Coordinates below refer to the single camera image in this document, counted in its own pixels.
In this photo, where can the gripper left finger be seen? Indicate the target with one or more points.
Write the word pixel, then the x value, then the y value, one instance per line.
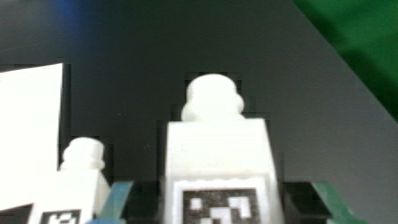
pixel 110 214

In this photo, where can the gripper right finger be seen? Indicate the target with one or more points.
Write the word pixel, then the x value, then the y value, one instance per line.
pixel 341 214

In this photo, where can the white table leg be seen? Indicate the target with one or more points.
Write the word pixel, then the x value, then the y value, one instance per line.
pixel 220 181
pixel 72 191

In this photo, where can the white marker tag sheet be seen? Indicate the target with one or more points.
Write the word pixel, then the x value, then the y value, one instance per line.
pixel 30 90

